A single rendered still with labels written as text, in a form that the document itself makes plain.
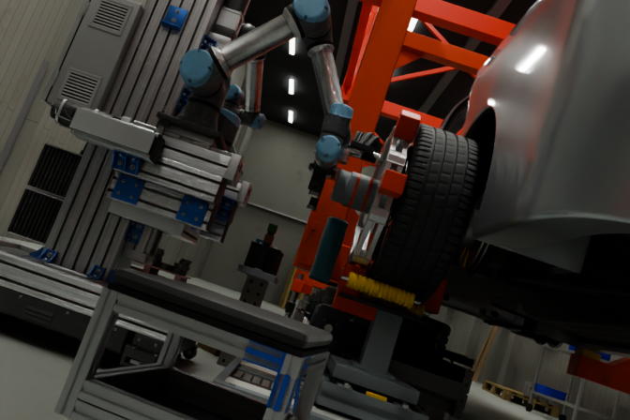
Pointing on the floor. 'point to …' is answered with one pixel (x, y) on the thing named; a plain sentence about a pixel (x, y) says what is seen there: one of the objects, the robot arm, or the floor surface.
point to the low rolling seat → (166, 313)
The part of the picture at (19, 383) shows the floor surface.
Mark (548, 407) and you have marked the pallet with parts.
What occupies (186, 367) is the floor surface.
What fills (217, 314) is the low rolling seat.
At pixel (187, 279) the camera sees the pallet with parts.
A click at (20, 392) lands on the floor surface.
